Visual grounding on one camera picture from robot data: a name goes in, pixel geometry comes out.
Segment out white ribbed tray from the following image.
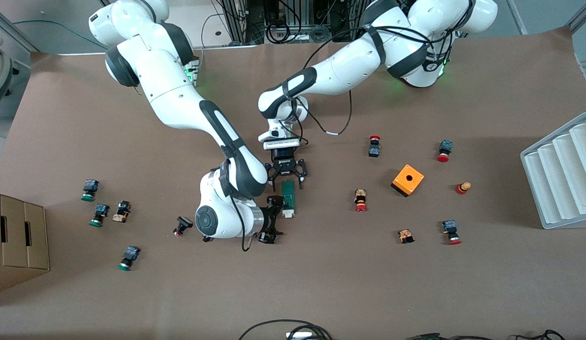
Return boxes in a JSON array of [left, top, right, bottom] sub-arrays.
[[520, 112, 586, 230]]

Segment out black looped floor cable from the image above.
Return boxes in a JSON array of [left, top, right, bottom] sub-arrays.
[[238, 320, 333, 340]]

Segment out black square button red terminals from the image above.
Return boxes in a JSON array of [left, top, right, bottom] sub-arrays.
[[173, 216, 194, 238]]

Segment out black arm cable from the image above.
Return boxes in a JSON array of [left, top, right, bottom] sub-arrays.
[[229, 161, 254, 252], [293, 26, 459, 147]]

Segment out equipment rack with cables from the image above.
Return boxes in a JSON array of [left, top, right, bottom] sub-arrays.
[[221, 0, 369, 45]]

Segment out brown cardboard box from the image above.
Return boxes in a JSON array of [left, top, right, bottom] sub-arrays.
[[0, 191, 51, 296]]

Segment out aluminium frame bar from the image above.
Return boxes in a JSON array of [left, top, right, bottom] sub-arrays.
[[566, 0, 586, 34], [0, 7, 41, 52], [505, 0, 529, 35]]

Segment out green rail module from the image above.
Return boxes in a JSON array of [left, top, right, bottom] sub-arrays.
[[281, 180, 297, 219]]

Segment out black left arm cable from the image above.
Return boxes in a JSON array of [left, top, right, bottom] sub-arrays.
[[293, 26, 459, 147]]

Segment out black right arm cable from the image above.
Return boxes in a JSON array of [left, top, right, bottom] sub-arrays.
[[229, 161, 254, 252]]

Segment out green mushroom push button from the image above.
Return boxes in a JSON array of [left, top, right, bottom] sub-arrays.
[[81, 179, 100, 203], [89, 204, 110, 228], [117, 245, 141, 272]]

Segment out thin green cable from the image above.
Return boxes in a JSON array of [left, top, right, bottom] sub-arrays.
[[12, 19, 105, 49]]

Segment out orange button enclosure box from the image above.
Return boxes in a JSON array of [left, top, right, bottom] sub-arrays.
[[391, 164, 425, 198]]

